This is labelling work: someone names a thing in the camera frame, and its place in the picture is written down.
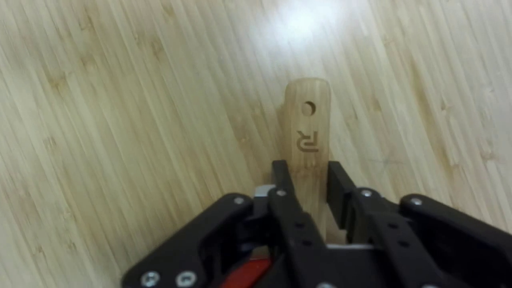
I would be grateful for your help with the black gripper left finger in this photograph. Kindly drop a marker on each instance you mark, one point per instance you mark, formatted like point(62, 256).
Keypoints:
point(289, 229)

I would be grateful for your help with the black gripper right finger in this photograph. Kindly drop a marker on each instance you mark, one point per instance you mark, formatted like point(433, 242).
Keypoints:
point(416, 240)

